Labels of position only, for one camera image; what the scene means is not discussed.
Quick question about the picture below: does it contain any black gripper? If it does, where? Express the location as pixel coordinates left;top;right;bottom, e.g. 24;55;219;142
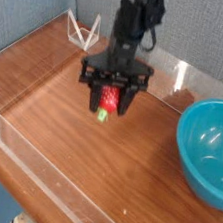
79;49;154;116

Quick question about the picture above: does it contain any red toy strawberry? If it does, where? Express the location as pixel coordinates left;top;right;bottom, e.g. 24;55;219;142
97;85;120;122

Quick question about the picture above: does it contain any blue plastic bowl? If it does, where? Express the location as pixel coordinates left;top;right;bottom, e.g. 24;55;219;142
176;98;223;211

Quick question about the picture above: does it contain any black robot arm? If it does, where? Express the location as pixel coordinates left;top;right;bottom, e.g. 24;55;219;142
79;0;165;116

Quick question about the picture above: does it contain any clear acrylic left barrier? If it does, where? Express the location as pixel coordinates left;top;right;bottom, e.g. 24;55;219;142
0;0;76;52

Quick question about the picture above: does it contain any clear acrylic front barrier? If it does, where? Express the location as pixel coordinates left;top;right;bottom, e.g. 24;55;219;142
0;114;116;223

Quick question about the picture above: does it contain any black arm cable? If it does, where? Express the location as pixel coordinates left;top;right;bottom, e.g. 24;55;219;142
137;20;161;54

